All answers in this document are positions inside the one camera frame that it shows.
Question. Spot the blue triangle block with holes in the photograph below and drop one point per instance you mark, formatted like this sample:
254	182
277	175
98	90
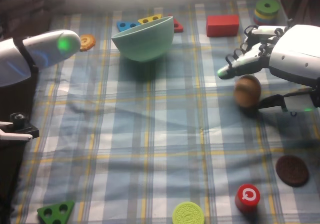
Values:
127	25

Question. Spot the blue plaid tablecloth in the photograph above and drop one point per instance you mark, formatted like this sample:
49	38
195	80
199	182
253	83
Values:
150	134

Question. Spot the green triangle block with holes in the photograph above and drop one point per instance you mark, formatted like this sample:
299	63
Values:
55	209

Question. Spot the dark brown round cookie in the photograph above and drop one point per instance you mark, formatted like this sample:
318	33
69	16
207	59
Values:
292	170

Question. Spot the red cylinder with white logo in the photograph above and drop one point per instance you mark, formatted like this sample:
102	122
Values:
247	196

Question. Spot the brown egg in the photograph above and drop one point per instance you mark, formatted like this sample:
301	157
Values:
247	91

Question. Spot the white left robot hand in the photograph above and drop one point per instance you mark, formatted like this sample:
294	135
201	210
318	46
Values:
292	52

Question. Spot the red triangle block with holes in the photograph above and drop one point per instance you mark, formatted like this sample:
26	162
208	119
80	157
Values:
180	29

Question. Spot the mint green bowl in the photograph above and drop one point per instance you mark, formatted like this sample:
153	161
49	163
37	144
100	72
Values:
142	44

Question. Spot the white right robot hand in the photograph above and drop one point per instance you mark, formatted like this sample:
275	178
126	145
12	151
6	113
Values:
27	4

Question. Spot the lime green round cookie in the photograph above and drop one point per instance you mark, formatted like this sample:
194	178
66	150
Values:
188	214

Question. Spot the yellow triangle block with holes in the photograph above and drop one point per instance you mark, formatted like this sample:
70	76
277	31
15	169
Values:
150	19

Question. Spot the red rectangular block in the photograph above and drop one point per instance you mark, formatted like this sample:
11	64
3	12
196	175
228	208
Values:
222	25

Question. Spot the tan flower biscuit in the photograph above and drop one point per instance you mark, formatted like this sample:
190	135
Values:
88	42

